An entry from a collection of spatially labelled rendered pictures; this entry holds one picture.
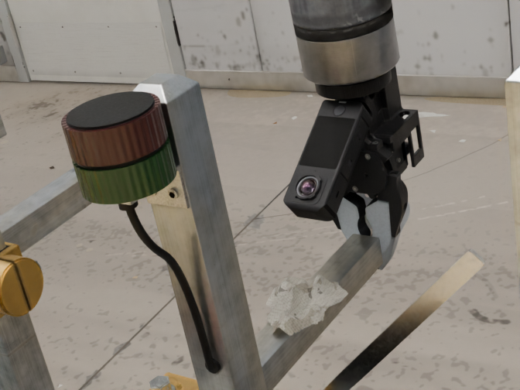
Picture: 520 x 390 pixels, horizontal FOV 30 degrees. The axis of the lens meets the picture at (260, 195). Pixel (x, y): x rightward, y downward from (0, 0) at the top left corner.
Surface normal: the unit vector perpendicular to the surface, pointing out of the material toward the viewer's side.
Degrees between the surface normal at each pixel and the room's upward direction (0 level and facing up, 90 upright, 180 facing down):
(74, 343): 0
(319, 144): 34
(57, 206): 90
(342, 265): 0
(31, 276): 90
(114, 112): 0
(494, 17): 90
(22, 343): 90
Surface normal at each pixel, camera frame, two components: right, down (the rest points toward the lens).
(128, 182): 0.21, 0.40
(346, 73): -0.06, 0.48
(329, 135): -0.47, -0.47
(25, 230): 0.83, 0.11
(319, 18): -0.45, 0.50
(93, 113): -0.18, -0.88
